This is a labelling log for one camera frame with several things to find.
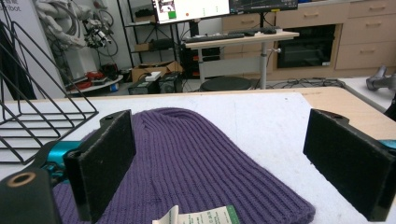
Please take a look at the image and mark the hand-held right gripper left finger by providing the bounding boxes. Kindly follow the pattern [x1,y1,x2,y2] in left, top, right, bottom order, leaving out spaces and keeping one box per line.
[63,109,137,223]

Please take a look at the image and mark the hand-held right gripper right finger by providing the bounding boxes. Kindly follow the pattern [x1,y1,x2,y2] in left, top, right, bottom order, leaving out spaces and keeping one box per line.
[303,107,396,222]

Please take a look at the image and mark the black wire rack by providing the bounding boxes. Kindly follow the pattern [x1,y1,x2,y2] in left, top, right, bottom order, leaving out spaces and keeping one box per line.
[0,20,100,165]

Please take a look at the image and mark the purple knit hat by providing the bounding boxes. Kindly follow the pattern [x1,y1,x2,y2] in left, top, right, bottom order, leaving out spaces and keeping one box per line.
[52,106,317,224]

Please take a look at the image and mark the round white platform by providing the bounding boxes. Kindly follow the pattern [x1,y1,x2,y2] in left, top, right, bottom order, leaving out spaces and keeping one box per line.
[66,74,124,95]

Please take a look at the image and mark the flat white platform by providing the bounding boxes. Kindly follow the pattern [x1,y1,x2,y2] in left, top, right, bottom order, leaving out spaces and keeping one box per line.
[337,76,396,110]

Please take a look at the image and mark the black computer tower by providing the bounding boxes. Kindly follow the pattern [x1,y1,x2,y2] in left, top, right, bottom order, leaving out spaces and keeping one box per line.
[158,72,184,93]
[128,78,160,95]

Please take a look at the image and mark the white foam mat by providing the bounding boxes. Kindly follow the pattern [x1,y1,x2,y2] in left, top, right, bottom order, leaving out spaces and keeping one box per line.
[0,91,396,224]

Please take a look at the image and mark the brown cardboard box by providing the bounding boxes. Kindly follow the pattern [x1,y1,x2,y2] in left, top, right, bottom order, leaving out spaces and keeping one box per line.
[131,60,183,82]

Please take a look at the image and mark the white paper hat label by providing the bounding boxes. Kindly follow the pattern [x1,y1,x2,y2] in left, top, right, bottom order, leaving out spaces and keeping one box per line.
[151,204,241,224]

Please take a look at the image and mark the black built-in oven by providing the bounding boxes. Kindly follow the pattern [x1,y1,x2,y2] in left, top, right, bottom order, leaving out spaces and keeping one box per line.
[276,23,337,69]

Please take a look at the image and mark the black metal shelf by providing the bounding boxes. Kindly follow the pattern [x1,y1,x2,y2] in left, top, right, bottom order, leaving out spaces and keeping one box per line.
[117,0,185,68]

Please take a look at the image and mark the light wooden cabinets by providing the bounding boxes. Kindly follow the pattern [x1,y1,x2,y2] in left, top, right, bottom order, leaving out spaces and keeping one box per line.
[221,0,396,80]

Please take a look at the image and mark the white robot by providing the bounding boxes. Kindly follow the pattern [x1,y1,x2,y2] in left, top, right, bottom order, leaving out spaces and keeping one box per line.
[32,0,120,91]

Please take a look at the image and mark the white banner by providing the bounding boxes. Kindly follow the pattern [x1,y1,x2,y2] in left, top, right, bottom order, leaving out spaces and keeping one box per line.
[0,0,66,101]

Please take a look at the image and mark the black round stool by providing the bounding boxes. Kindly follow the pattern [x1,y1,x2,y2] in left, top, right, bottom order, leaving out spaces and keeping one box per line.
[199,76,253,92]

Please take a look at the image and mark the light wooden standing desk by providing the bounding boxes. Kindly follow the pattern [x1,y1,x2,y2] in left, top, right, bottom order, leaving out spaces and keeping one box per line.
[183,30,301,90]

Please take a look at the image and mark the slim black keyboard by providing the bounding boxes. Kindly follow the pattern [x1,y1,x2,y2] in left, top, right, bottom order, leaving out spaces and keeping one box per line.
[228,27,278,35]

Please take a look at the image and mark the dark computer monitor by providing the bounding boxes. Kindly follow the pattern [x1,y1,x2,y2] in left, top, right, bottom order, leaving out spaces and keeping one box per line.
[228,0,299,15]

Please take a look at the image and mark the bright computer monitor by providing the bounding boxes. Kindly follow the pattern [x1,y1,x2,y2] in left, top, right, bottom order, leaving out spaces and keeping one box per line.
[151,0,232,25]

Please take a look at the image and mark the black floor cables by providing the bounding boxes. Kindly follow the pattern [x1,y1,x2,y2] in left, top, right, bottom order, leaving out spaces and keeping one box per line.
[267,77,345,90]

